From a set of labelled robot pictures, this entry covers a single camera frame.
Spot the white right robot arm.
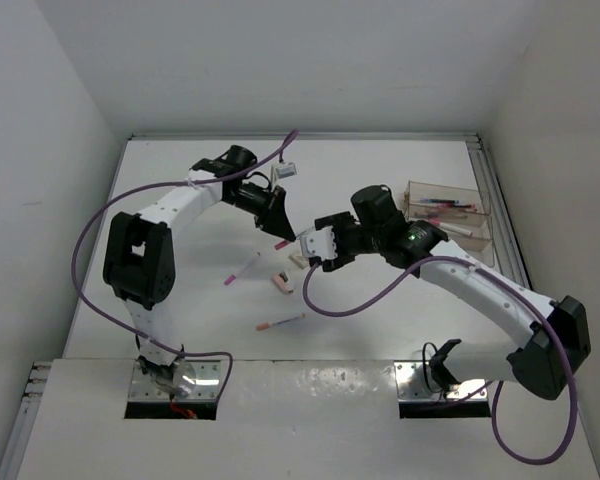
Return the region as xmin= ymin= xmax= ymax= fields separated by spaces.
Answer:
xmin=301 ymin=185 xmax=591 ymax=400

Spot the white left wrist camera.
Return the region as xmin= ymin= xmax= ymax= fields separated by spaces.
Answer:
xmin=271 ymin=162 xmax=297 ymax=184

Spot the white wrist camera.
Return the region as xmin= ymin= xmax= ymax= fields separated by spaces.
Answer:
xmin=271 ymin=162 xmax=297 ymax=184
xmin=299 ymin=226 xmax=338 ymax=261

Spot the small beige eraser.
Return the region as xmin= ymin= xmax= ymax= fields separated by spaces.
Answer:
xmin=289 ymin=254 xmax=309 ymax=270

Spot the purple cable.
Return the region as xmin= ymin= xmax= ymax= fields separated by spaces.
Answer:
xmin=71 ymin=129 xmax=300 ymax=401
xmin=302 ymin=255 xmax=579 ymax=465

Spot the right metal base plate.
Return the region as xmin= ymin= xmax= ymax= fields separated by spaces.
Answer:
xmin=394 ymin=360 xmax=488 ymax=406

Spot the pink correction tape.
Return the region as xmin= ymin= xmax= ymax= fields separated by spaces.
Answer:
xmin=271 ymin=271 xmax=295 ymax=295

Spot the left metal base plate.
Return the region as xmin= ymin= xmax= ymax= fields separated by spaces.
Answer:
xmin=127 ymin=360 xmax=221 ymax=403

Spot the pink capped white marker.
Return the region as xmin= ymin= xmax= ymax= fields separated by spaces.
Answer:
xmin=274 ymin=230 xmax=309 ymax=251

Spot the blue gel pen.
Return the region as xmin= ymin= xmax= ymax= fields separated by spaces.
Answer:
xmin=413 ymin=198 xmax=461 ymax=206

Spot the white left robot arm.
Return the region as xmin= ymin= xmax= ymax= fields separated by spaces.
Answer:
xmin=103 ymin=145 xmax=296 ymax=386

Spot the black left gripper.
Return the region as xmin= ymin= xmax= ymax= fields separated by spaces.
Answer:
xmin=224 ymin=183 xmax=295 ymax=241

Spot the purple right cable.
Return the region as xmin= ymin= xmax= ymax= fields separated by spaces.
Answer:
xmin=302 ymin=255 xmax=579 ymax=465

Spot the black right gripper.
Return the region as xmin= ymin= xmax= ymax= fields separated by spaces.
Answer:
xmin=314 ymin=212 xmax=383 ymax=271

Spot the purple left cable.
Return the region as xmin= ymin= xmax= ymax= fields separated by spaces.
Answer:
xmin=71 ymin=129 xmax=300 ymax=401

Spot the magenta gel pen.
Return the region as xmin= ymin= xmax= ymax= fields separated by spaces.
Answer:
xmin=426 ymin=214 xmax=469 ymax=223

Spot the metal base plate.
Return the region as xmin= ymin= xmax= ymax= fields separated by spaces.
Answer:
xmin=394 ymin=360 xmax=488 ymax=406
xmin=127 ymin=360 xmax=221 ymax=403

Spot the magenta capped white marker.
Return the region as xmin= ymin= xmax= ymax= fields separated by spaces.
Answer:
xmin=223 ymin=252 xmax=261 ymax=286

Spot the clear acrylic tiered organizer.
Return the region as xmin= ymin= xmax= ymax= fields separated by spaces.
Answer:
xmin=403 ymin=181 xmax=495 ymax=267

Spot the orange capped marker front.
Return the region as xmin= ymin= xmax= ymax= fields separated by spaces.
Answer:
xmin=255 ymin=313 xmax=306 ymax=332

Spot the red gel pen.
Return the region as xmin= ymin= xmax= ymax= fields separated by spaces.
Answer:
xmin=432 ymin=202 xmax=478 ymax=212

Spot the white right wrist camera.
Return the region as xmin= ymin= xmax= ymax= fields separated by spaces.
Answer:
xmin=299 ymin=226 xmax=338 ymax=261

